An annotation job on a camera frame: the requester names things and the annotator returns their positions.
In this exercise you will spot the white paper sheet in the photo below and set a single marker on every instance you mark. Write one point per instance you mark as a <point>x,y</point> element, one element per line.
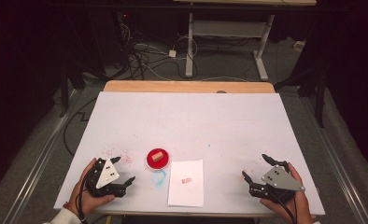
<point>186,193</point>

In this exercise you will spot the white table cover board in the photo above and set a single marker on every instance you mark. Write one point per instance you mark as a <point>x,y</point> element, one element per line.
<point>188,124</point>

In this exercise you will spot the person's right hand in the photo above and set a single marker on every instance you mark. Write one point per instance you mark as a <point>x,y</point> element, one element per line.
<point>300,205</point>

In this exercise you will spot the metal floor rail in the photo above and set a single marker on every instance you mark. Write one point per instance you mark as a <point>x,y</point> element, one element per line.
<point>35,168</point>
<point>337,168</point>

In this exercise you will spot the black stand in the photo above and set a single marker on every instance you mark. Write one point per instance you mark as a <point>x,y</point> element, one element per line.
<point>63,93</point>
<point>320,102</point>

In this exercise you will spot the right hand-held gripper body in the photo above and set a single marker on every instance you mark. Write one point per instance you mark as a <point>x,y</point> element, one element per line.
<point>280,180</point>

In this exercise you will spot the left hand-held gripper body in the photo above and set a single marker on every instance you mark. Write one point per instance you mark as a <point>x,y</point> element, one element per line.
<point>107,174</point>

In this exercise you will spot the white power strip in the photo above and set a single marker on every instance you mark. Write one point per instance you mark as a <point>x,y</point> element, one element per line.
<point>299,45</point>

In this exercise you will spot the round red ink pad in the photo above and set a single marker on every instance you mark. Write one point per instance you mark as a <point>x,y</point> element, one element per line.
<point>151,163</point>

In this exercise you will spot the white frame desk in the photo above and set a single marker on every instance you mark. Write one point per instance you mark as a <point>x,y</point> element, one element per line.
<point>229,28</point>

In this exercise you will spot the white power adapter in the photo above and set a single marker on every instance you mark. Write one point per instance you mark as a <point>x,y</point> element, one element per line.
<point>172,53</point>

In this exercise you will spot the person's left hand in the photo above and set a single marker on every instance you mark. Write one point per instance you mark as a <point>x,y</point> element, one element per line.
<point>85,202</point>

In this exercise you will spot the small wooden stamp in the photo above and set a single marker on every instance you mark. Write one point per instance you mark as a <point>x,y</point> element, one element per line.
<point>157,156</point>

